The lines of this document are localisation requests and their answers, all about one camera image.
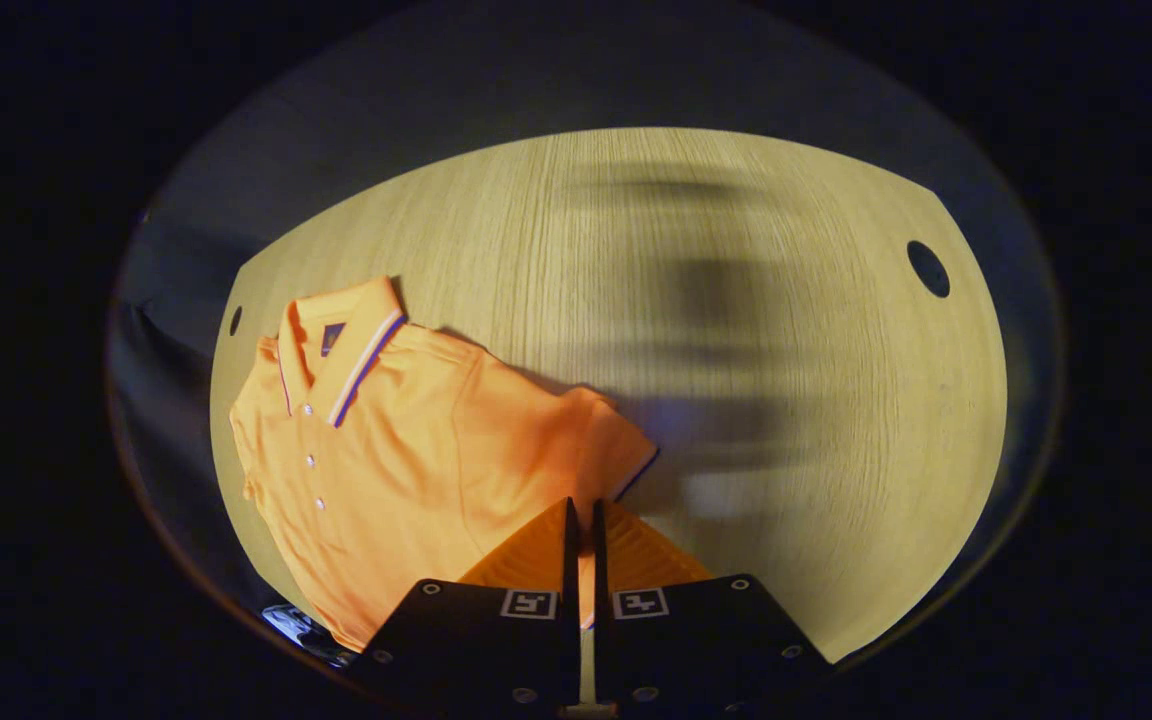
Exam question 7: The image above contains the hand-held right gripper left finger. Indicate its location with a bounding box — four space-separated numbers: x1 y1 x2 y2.
351 497 582 711

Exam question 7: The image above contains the orange T-shirt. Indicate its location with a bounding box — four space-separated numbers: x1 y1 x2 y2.
229 277 659 651

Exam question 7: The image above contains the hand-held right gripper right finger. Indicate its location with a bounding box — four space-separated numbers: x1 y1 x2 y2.
591 500 832 713

